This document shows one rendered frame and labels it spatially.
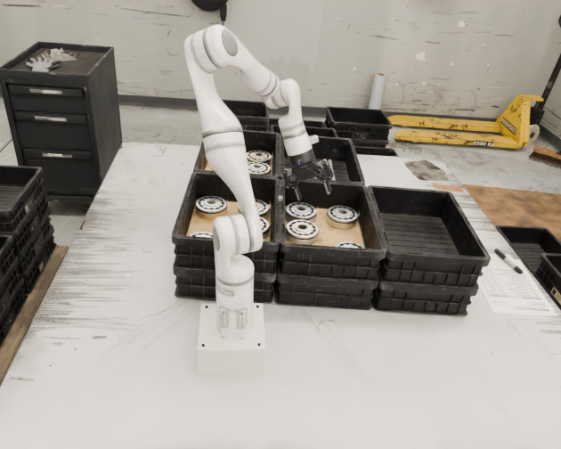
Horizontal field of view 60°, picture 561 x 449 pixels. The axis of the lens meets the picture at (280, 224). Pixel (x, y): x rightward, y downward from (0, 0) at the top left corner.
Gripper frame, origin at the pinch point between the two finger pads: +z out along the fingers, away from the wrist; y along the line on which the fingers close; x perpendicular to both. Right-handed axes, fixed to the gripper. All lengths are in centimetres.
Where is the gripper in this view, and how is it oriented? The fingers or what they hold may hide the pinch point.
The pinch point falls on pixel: (313, 194)
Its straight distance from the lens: 147.8
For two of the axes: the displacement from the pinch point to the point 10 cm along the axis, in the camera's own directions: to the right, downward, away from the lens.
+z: 3.1, 8.9, 3.3
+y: 9.0, -1.7, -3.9
